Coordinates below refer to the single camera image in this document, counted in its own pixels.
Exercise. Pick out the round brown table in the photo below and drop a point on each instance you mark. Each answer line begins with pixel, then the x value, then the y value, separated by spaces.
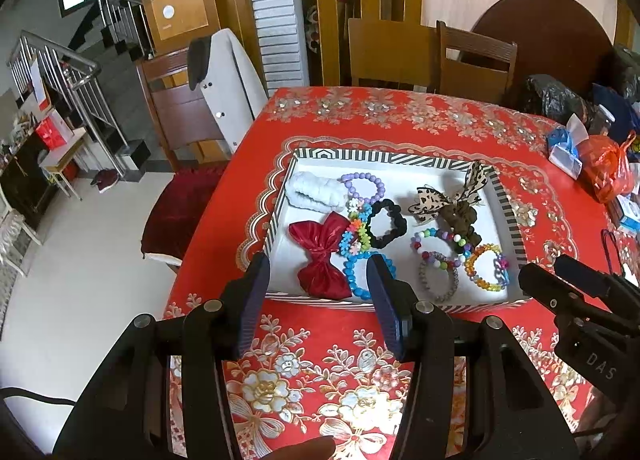
pixel 550 25

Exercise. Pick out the white louvered panel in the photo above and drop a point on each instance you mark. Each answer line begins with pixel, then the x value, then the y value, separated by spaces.
pixel 277 15

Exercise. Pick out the white coat with dark collar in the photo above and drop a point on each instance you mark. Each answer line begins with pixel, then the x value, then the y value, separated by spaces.
pixel 235 90

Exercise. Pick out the orange plastic bag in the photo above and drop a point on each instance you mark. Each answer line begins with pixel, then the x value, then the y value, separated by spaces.
pixel 605 165

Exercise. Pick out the grey staircase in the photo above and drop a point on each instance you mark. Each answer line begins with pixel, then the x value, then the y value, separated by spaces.
pixel 115 90

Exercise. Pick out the black plastic bag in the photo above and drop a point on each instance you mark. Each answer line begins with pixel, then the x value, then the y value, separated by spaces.
pixel 550 97

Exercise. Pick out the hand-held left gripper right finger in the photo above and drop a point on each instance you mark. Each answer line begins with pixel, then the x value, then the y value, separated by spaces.
pixel 385 305

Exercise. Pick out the red satin bow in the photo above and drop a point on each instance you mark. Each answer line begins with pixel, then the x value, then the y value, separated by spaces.
pixel 320 250

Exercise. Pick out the black low cabinet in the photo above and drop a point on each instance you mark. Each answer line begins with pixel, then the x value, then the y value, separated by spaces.
pixel 22 185

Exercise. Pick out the brown padded chair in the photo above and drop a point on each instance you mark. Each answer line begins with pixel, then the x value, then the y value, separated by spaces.
pixel 180 110

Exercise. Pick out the wooden chair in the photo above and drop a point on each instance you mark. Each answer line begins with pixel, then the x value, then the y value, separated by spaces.
pixel 390 55
pixel 475 77

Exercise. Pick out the white fluffy scrunchie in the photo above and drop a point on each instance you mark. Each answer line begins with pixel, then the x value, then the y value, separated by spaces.
pixel 315 192

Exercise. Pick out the striped white box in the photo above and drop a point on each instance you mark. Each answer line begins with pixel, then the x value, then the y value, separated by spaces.
pixel 395 175

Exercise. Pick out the black scrunchie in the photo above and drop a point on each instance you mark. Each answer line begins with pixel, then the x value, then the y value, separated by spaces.
pixel 400 225

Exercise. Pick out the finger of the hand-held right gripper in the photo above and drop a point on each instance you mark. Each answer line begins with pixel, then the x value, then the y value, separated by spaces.
pixel 585 275
pixel 550 290

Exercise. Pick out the red paper bag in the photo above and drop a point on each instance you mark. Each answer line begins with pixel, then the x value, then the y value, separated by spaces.
pixel 50 134

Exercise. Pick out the person's left hand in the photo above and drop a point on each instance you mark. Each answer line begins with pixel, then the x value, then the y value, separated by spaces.
pixel 300 450

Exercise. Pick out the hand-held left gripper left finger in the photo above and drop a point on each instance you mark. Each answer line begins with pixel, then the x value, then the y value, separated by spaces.
pixel 250 305

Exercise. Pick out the small white table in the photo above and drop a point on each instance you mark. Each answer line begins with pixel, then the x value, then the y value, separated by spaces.
pixel 62 152

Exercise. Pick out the blue white packet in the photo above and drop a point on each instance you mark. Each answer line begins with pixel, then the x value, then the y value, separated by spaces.
pixel 562 152

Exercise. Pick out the dark red slipper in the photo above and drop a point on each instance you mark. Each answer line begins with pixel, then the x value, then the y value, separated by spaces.
pixel 104 181

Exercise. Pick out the metal stair railing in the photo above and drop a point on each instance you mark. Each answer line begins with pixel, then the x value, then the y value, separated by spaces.
pixel 82 72

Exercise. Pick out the red floral tablecloth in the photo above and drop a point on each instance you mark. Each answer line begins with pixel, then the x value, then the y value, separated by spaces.
pixel 310 340

